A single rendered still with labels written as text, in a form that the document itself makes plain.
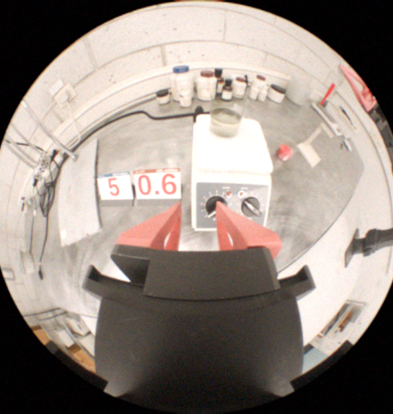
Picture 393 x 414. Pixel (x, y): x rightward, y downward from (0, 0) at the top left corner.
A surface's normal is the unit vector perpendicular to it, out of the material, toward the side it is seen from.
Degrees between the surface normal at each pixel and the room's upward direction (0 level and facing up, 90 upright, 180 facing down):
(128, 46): 90
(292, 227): 0
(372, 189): 90
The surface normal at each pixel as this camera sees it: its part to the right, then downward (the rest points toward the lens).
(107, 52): 0.37, 0.91
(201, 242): 0.00, -0.22
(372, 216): -0.93, 0.35
